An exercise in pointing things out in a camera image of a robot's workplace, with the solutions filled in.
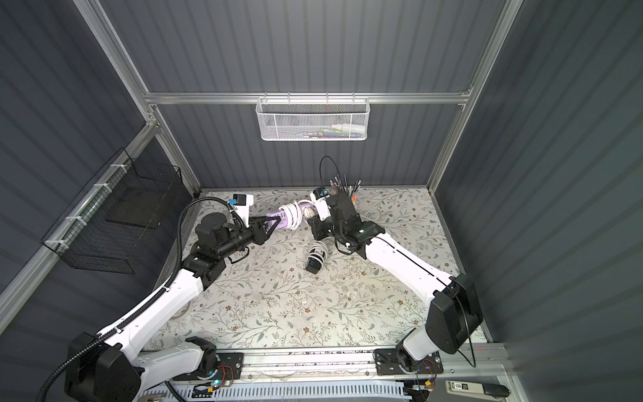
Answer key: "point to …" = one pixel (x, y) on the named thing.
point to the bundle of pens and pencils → (339, 186)
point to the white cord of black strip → (321, 247)
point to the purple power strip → (282, 222)
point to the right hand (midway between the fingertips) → (314, 218)
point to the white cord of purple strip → (294, 213)
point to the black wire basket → (112, 224)
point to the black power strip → (314, 265)
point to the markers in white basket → (339, 131)
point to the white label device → (476, 390)
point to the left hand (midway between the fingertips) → (278, 220)
